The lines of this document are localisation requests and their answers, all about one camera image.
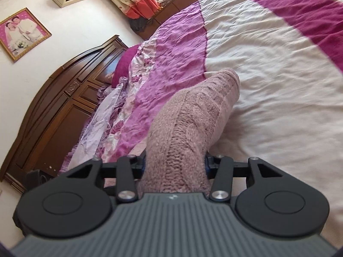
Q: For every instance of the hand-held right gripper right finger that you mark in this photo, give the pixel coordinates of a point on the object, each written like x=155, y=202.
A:
x=207, y=166

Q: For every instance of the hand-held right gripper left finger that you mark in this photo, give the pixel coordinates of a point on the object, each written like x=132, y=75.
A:
x=140, y=163

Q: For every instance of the pink knitted sweater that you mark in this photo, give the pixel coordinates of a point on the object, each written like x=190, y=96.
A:
x=185, y=128

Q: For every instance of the lilac lace-trimmed pillow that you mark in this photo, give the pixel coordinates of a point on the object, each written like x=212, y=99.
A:
x=99, y=123

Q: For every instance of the pink floral bedspread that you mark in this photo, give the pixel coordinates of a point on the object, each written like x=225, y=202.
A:
x=268, y=85

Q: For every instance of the black speaker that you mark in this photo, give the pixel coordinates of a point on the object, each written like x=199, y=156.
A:
x=40, y=178

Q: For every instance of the magenta pillow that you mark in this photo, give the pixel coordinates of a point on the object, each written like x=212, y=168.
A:
x=123, y=64

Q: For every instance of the dark wooden headboard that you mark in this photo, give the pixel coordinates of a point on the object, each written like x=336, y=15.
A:
x=53, y=107

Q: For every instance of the dark cloth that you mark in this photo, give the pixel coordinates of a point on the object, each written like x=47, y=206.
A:
x=139, y=24

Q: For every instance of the wooden window ledge cabinet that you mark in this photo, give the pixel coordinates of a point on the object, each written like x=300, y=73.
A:
x=185, y=0

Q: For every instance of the framed wedding photo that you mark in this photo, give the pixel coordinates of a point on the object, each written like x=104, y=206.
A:
x=18, y=32

